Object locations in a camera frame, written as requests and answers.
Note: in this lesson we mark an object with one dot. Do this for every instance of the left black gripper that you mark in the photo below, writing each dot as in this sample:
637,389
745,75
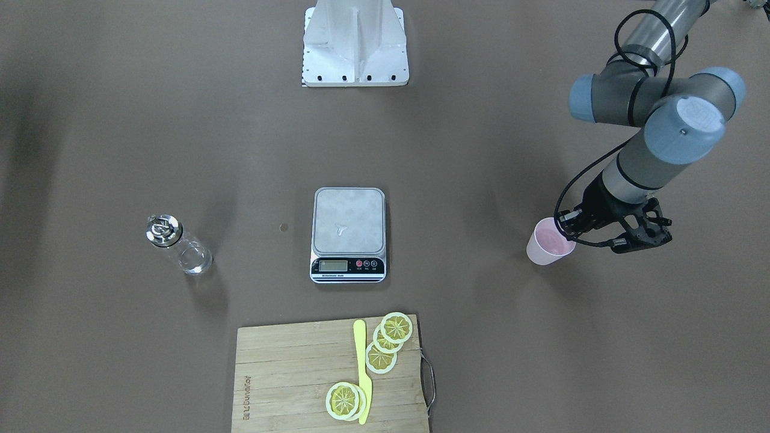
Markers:
596,202

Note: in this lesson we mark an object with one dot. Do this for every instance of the pink plastic cup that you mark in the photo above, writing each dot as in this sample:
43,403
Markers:
547,244

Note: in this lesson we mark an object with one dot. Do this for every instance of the glass sauce bottle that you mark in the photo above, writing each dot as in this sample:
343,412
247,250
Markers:
166,233

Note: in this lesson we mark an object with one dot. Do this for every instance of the digital kitchen scale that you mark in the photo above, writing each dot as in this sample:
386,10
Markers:
349,235

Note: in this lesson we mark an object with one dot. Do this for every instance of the lemon slice top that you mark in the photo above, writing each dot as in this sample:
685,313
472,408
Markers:
396,327

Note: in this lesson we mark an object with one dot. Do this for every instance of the lemon slice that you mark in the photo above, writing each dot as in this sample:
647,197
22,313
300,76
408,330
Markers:
342,400
382,344
396,327
379,362
363,404

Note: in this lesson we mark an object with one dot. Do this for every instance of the yellow plastic knife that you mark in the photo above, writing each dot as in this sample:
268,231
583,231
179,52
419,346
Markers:
364,382

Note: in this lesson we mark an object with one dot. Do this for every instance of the lemon slice bottom back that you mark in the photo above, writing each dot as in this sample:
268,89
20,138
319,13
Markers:
363,404

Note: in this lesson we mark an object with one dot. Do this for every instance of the lemon slice bottom front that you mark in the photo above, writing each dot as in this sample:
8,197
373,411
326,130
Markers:
342,400

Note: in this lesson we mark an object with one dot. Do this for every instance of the bamboo cutting board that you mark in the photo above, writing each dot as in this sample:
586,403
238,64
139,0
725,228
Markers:
283,372

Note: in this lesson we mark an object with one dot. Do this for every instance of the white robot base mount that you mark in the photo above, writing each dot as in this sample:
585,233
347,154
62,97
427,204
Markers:
354,44

